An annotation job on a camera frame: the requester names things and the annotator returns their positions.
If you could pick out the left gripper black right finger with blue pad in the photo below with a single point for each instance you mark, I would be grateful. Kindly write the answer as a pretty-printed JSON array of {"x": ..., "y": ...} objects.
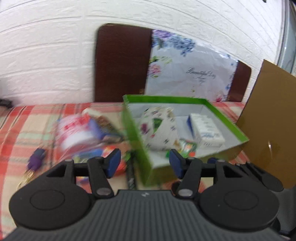
[{"x": 190, "y": 170}]

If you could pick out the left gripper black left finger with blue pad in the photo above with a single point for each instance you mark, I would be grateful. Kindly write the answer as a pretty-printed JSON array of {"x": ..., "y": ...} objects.
[{"x": 98, "y": 170}]

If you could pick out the plastic zip bag pack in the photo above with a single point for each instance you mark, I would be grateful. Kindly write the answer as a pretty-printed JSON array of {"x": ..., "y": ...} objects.
[{"x": 74, "y": 134}]

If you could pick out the green snack packet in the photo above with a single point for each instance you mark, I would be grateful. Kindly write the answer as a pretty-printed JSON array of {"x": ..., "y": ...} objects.
[{"x": 184, "y": 147}]

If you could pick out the white blue medicine box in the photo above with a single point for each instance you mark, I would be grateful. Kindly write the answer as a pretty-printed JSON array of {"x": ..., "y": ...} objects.
[{"x": 204, "y": 131}]

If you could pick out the green cardboard box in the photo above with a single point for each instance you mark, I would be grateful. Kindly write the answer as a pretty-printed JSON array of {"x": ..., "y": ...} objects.
[{"x": 153, "y": 166}]

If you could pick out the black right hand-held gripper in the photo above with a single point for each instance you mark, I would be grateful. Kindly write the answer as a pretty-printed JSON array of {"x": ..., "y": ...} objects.
[{"x": 246, "y": 176}]

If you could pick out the floral patterned face mask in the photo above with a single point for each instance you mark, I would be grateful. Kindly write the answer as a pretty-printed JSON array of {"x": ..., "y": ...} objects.
[{"x": 158, "y": 129}]

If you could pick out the red plaid bed sheet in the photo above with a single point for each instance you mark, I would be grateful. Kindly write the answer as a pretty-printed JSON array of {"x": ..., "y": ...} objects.
[{"x": 25, "y": 128}]

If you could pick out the brown cardboard sheet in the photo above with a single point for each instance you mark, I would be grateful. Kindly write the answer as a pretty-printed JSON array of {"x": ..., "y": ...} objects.
[{"x": 268, "y": 119}]

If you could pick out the floral white pillow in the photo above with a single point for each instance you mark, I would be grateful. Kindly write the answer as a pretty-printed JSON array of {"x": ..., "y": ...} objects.
[{"x": 180, "y": 66}]

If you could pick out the dark brown headboard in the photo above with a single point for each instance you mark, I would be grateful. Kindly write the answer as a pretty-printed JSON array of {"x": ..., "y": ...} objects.
[{"x": 122, "y": 59}]

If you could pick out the purple keychain with ring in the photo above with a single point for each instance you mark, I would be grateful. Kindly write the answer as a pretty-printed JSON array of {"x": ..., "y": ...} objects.
[{"x": 34, "y": 164}]

